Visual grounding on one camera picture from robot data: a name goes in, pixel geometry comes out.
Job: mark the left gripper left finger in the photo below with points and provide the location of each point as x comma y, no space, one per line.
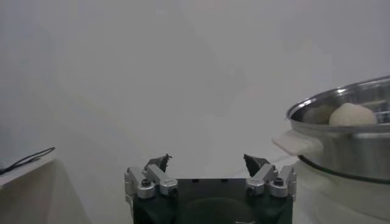
150,179

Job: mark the white steamed baozi bun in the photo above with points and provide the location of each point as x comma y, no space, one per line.
353,117

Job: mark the stainless steel steamer basket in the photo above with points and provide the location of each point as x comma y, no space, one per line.
350,152

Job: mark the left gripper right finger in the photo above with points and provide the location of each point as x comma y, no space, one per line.
263,179

